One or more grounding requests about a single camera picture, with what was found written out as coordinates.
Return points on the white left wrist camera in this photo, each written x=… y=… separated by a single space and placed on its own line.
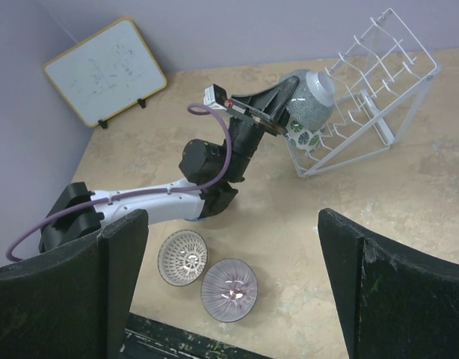
x=215 y=97

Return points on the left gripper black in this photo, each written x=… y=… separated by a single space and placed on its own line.
x=266 y=108

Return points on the brown wheel pattern bowl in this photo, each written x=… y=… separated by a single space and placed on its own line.
x=182 y=258

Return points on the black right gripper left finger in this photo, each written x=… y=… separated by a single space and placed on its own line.
x=73 y=301

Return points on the black whiteboard stand foot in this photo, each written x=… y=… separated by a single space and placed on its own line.
x=142 y=103
x=103 y=124

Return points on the grey dotted red-rim bowl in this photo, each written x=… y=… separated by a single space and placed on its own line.
x=311 y=104

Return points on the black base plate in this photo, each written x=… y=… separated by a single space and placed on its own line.
x=147 y=338

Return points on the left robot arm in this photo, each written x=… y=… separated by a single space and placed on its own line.
x=208 y=170

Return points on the small whiteboard yellow frame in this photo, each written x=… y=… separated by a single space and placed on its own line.
x=106 y=73

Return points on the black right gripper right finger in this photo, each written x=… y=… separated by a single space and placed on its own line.
x=392 y=301

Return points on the white wire dish rack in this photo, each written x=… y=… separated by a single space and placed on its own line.
x=381 y=81

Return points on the green leaf pattern bowl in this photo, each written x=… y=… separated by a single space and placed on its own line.
x=302 y=138

